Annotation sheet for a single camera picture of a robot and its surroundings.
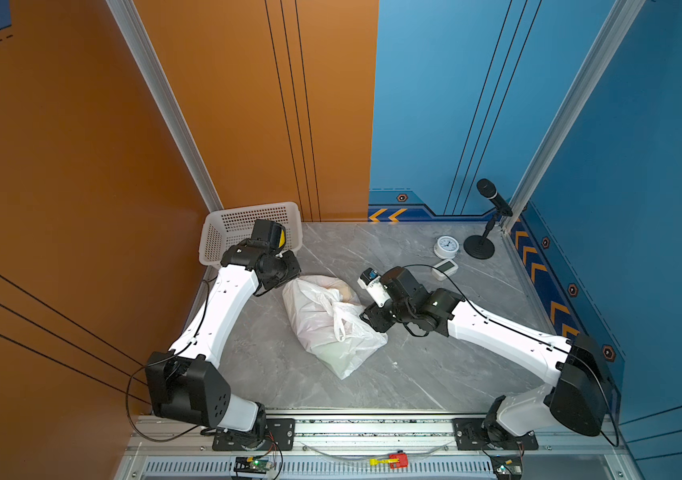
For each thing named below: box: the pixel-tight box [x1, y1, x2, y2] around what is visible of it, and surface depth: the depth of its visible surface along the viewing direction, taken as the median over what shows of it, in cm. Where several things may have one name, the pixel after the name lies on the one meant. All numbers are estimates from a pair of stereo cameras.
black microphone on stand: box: [463, 178, 513, 260], surface depth 108 cm
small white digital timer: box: [431, 259, 459, 281], surface depth 106 cm
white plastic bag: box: [282, 275, 388, 380], surface depth 84 cm
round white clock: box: [434, 235, 459, 259], surface depth 111 cm
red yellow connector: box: [369, 453, 409, 469], surface depth 71 cm
